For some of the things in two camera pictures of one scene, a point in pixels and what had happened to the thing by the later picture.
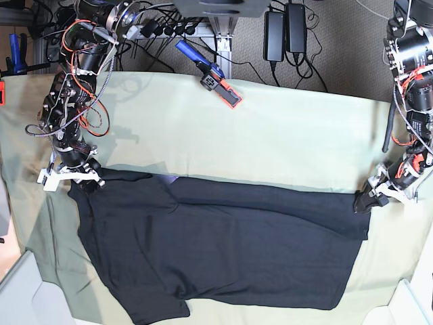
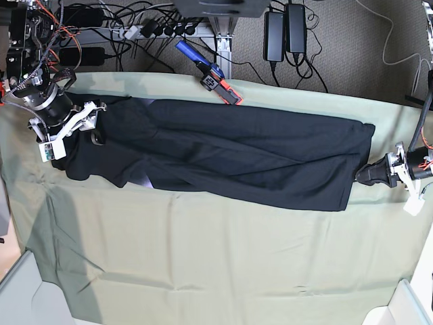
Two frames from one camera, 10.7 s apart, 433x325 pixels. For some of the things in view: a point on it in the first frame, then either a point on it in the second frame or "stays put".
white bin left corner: (26, 299) stays put
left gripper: (86, 175) -> (85, 120)
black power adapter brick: (274, 36) stays put
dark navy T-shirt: (160, 240) -> (227, 150)
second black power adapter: (296, 36) stays put
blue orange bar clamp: (213, 77) stays put
